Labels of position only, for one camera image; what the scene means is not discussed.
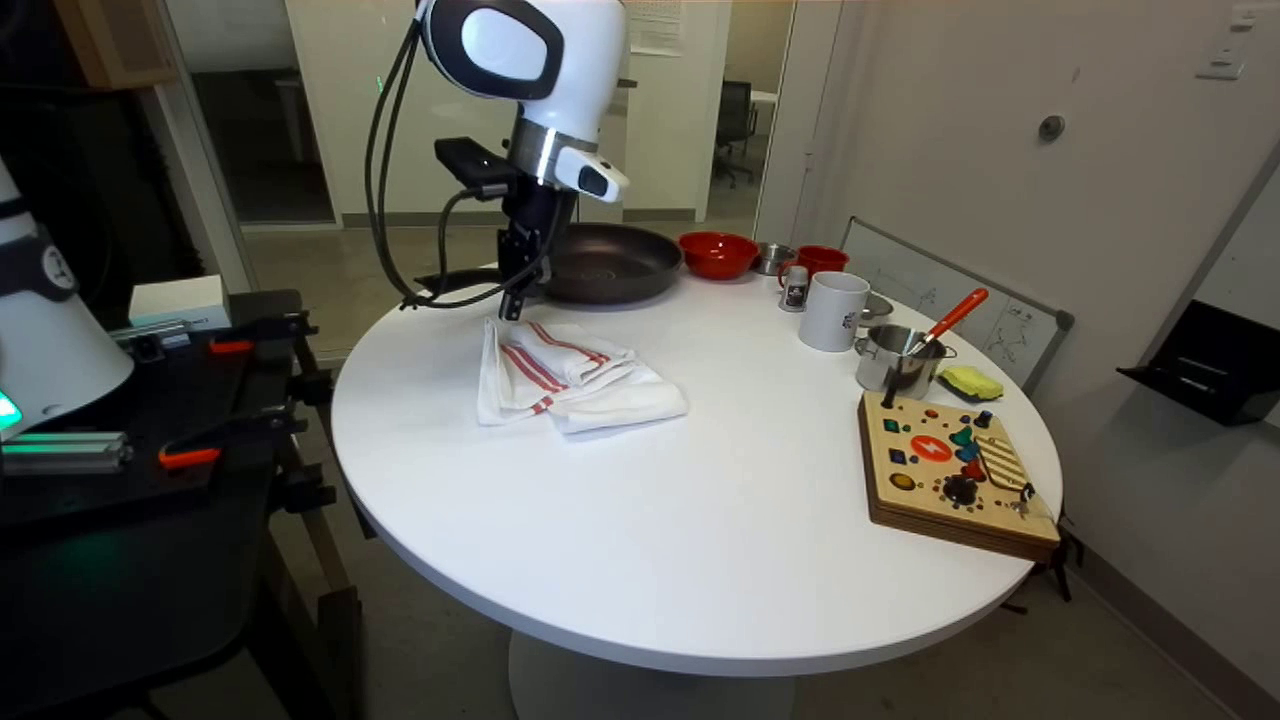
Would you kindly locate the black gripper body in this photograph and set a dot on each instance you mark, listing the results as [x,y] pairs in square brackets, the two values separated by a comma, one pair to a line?
[535,235]

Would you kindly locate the white towel with red stripes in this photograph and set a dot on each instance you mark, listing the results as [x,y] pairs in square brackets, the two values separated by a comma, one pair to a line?
[574,387]

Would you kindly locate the black frying pan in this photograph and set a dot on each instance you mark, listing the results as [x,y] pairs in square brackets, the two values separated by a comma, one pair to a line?
[615,267]

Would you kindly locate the red bowl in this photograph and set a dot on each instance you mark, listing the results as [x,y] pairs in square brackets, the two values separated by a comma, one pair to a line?
[720,258]

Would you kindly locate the white door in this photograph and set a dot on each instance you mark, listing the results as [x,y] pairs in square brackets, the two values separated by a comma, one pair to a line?
[684,122]

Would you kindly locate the small metal cup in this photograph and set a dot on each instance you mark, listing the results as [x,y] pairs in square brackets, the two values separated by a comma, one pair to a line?
[792,285]

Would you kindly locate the black clamp with orange tip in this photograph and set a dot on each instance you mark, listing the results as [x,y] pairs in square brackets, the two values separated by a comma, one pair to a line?
[200,454]
[234,345]

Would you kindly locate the white mug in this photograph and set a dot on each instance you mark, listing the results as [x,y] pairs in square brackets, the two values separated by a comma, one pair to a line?
[835,315]

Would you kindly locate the white box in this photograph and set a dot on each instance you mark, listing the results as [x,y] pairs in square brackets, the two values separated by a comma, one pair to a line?
[176,302]

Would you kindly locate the small metal pot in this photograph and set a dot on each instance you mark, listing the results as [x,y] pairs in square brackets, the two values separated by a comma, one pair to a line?
[889,362]

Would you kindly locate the yellow-green sponge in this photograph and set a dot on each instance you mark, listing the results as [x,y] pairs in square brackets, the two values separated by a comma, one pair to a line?
[972,380]

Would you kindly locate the wooden board with coloured pieces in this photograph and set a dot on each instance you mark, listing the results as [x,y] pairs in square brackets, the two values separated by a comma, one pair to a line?
[953,473]

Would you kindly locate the black robot cart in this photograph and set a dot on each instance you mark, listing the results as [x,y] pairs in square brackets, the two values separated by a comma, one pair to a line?
[134,575]

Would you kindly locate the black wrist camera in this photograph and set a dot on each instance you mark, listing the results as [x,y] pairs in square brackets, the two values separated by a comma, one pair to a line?
[469,160]

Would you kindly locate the round white pedestal table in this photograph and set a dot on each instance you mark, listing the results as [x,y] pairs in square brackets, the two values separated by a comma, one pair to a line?
[664,532]

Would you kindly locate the whiteboard leaning on wall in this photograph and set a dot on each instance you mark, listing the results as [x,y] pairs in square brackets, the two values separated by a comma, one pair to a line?
[933,285]

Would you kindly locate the round grey wall stopper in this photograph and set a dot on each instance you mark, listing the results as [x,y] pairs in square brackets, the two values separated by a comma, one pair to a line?
[1055,129]

